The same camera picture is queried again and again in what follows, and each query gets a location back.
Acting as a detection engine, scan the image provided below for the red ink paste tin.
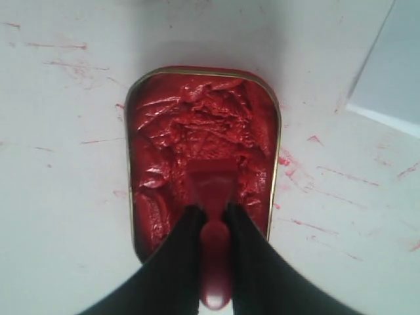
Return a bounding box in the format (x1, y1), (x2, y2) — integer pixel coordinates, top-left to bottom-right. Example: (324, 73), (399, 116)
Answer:
(124, 66), (282, 262)

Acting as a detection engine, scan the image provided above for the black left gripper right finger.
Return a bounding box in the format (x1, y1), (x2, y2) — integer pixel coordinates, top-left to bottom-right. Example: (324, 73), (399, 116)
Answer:
(224, 204), (348, 314)

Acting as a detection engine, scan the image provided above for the white paper sheet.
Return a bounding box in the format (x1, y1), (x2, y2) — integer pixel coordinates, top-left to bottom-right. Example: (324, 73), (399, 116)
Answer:
(346, 0), (419, 138)

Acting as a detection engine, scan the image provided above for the red stamp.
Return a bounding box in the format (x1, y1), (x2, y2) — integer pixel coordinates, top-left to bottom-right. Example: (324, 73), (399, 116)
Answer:
(186, 159), (238, 310)

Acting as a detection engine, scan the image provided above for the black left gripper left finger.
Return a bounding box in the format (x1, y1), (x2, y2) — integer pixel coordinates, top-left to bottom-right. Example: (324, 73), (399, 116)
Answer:
(82, 206), (205, 314)

